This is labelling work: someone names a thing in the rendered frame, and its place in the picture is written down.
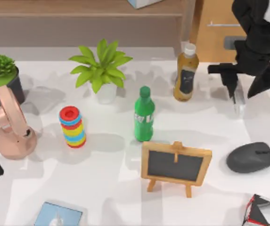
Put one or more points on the clear glass cup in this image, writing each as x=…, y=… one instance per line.
x=239, y=106

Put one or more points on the yellow-brown tea bottle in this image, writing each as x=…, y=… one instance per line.
x=186, y=77

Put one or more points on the wooden cupboard door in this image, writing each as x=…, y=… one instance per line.
x=216, y=11

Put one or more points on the dark grey computer mouse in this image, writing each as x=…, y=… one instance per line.
x=251, y=159

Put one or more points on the green bottle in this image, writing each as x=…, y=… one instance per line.
x=144, y=117

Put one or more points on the wooden framed blackboard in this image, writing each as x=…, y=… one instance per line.
x=174, y=164

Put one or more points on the light blue and white box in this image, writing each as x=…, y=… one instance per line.
x=143, y=2

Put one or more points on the red black white box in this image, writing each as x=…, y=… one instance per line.
x=264, y=212

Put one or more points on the leafy plant in white pot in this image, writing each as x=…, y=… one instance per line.
x=101, y=68

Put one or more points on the wooden open shelf unit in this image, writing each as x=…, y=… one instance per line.
x=83, y=26

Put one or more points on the stack of coloured rings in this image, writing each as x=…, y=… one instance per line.
x=73, y=128

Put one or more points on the light blue book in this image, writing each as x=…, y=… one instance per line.
x=59, y=215

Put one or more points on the pink desk fan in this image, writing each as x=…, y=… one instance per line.
x=12, y=117

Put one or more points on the succulent in dark pot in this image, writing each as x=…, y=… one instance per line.
x=5, y=75

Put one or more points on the grey wall socket plate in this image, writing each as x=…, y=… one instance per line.
x=230, y=42

